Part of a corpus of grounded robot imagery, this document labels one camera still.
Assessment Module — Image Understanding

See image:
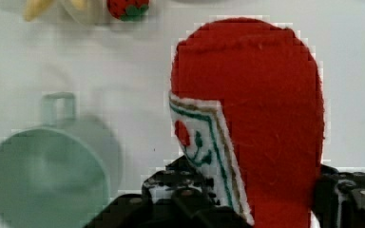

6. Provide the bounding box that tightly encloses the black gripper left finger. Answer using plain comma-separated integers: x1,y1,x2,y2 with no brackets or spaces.
83,157,253,228

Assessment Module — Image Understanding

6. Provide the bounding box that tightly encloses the red plush ketchup bottle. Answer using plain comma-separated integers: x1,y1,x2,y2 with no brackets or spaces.
169,18,324,228

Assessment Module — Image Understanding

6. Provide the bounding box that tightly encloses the green metal pot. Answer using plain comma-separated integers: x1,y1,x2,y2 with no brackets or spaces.
0,92,123,228

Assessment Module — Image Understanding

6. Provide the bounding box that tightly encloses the red plush strawberry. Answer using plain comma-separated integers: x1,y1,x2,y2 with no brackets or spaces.
106,0,150,22

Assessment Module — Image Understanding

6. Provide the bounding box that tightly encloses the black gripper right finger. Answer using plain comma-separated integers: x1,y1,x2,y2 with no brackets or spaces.
312,165,365,228

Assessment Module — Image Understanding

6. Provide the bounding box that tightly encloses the yellow plush banana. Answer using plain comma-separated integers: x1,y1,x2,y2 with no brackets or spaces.
23,0,87,22

